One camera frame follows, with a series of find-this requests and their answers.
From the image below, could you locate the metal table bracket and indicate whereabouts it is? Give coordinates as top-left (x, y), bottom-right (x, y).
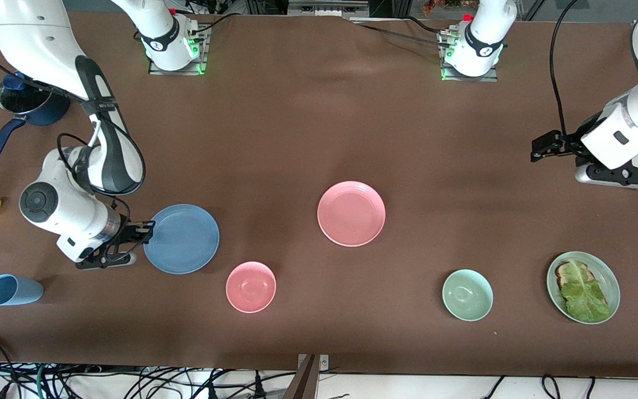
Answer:
top-left (297, 355), bottom-right (330, 371)

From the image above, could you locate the green bowl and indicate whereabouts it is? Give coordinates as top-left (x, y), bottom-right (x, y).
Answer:
top-left (442, 269), bottom-right (494, 322)

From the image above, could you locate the pink plate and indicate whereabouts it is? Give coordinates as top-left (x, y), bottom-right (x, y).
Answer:
top-left (317, 181), bottom-right (386, 248)

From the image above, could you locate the toast slice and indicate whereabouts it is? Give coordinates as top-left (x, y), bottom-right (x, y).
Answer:
top-left (555, 260), bottom-right (596, 289)

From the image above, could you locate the pink bowl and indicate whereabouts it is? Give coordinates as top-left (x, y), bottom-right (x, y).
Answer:
top-left (225, 261), bottom-right (277, 314)

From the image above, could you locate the blue saucepan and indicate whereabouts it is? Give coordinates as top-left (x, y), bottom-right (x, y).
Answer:
top-left (0, 72), bottom-right (71, 165)

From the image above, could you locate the grey table post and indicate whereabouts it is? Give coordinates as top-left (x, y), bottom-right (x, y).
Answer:
top-left (281, 355), bottom-right (320, 399)

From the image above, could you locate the green plate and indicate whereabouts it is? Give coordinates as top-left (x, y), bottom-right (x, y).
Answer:
top-left (546, 251), bottom-right (621, 325)

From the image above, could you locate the black table cable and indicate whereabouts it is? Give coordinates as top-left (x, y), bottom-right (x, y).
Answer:
top-left (352, 20), bottom-right (456, 46)

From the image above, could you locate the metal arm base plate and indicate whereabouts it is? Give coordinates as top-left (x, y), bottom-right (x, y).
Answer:
top-left (148, 25), bottom-right (209, 76)
top-left (440, 28), bottom-right (500, 83)

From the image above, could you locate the blue plate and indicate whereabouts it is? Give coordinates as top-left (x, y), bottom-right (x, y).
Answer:
top-left (143, 204), bottom-right (220, 275)

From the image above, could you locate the blue cup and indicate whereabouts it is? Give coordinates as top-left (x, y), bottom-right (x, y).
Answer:
top-left (0, 274), bottom-right (44, 306)

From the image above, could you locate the green lettuce leaf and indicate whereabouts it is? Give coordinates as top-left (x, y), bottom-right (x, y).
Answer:
top-left (560, 260), bottom-right (612, 323)

